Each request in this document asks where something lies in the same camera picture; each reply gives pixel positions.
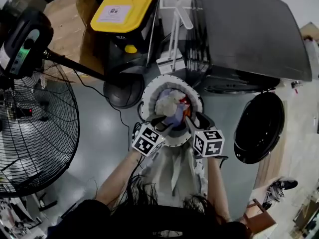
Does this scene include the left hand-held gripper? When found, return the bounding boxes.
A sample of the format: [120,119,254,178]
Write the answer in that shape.
[131,115,174,157]

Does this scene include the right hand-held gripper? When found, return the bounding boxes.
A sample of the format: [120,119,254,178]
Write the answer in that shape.
[185,111,226,158]

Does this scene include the white and red cloth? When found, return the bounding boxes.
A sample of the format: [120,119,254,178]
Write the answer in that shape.
[157,88,190,128]

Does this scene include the white laundry basket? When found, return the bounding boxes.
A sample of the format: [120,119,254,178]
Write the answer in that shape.
[138,75,205,148]

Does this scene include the black washing machine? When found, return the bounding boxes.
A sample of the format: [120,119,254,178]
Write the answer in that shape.
[190,0,314,165]

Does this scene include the person's right forearm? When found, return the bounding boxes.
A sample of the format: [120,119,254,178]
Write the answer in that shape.
[206,155,231,223]

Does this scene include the person's left forearm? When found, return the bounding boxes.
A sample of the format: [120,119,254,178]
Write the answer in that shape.
[96,149,146,207]

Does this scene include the person's light patterned trousers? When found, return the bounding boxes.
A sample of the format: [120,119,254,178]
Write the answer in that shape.
[139,143,209,209]

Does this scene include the white folding rack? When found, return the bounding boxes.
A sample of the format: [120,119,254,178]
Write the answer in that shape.
[156,0,194,75]

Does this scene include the person's black printed shirt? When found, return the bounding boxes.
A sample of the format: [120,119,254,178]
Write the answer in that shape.
[47,199,250,239]

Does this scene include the black white sneaker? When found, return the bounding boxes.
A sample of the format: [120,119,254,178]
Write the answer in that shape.
[267,179,299,202]

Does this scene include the brown wooden stool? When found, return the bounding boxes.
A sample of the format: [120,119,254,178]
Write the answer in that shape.
[243,198,277,237]

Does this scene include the yellow-lidded black bin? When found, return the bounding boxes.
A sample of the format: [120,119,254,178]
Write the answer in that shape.
[90,0,160,68]

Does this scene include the brown cardboard box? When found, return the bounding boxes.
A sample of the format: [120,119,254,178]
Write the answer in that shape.
[44,0,108,82]

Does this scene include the black pedestal fan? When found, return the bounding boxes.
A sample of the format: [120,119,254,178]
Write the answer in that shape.
[0,10,146,198]

